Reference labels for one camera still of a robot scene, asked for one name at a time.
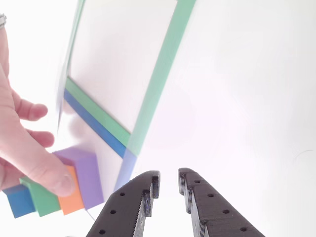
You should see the purple cube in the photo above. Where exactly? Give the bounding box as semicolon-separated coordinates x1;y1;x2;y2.
52;145;104;210

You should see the green tape square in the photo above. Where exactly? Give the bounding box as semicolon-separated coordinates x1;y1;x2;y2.
63;0;197;157

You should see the small blue cube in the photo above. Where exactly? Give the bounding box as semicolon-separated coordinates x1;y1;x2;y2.
1;184;37;219

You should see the blue tape square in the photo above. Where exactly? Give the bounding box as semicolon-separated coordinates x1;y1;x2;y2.
56;74;138;193

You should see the person's hand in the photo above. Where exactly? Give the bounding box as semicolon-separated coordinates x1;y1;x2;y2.
0;23;76;198

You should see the green cube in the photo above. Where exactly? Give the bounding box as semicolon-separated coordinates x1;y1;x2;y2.
19;176;62;218

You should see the orange cube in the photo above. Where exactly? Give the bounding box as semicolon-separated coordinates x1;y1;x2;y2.
58;164;84;216

